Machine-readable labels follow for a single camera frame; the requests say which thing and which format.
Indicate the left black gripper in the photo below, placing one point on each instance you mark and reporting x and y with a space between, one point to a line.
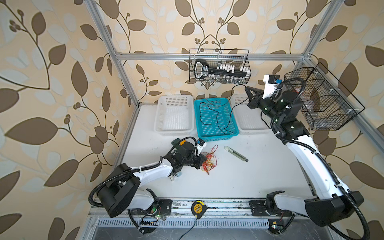
198 159

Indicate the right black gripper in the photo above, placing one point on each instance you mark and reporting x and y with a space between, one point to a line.
257 98

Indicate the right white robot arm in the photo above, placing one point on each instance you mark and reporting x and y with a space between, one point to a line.
333 200

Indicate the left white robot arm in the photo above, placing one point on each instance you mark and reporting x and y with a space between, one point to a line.
122 189

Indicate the right white plastic basket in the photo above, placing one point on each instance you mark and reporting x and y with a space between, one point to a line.
249 122

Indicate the white plastic basket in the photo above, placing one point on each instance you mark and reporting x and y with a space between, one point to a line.
175 115
249 122

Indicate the grey blue stapler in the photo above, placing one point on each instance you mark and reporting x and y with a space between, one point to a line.
174 176

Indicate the green utility knife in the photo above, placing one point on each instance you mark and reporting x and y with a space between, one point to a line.
236 154

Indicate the green pipe wrench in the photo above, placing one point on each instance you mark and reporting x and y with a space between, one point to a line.
176 142

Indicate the teal plastic basket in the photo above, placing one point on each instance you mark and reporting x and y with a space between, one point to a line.
215 119

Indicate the yellow tape measure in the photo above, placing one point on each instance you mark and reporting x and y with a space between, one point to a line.
198 209

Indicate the left white plastic basket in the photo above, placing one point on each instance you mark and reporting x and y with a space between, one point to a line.
175 115

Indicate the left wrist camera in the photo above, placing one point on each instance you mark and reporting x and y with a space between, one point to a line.
201 144

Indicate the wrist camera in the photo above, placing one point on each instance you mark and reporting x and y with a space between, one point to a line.
201 144
271 85

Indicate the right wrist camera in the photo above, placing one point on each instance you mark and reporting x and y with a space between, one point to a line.
271 85

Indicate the back black wire basket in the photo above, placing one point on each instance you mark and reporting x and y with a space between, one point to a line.
225 56

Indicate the black wire basket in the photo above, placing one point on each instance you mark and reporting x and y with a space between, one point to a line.
225 56
328 102

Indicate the right black wire basket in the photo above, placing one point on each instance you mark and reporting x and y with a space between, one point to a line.
328 102

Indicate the aluminium frame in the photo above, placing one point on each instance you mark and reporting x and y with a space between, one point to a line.
325 107

